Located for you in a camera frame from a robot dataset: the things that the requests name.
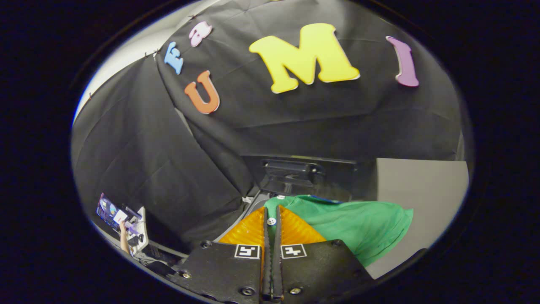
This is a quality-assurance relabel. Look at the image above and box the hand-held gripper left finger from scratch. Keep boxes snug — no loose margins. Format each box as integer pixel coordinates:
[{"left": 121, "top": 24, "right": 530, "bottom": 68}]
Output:
[{"left": 167, "top": 206, "right": 270, "bottom": 304}]

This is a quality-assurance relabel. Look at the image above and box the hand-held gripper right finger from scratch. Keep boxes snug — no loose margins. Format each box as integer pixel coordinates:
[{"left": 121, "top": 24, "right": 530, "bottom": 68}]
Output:
[{"left": 270, "top": 206, "right": 376, "bottom": 303}]

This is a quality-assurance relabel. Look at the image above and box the green polo shirt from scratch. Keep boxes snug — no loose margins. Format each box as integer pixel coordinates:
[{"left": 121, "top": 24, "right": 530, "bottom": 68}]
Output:
[{"left": 264, "top": 194, "right": 414, "bottom": 268}]

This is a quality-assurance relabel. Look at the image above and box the dark washing machine lid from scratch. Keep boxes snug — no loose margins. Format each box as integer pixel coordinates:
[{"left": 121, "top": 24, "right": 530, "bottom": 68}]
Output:
[{"left": 240, "top": 154, "right": 360, "bottom": 202}]

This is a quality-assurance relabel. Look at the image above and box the grey cabinet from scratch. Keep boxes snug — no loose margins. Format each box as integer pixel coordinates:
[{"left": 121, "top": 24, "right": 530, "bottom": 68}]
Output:
[{"left": 364, "top": 158, "right": 470, "bottom": 280}]

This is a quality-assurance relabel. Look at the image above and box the computer monitor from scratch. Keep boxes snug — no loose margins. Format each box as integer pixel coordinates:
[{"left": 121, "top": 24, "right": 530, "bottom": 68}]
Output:
[{"left": 96, "top": 193, "right": 143, "bottom": 233}]

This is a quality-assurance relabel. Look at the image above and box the black backdrop cloth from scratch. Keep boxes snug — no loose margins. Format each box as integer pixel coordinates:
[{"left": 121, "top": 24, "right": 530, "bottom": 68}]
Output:
[{"left": 71, "top": 0, "right": 465, "bottom": 256}]

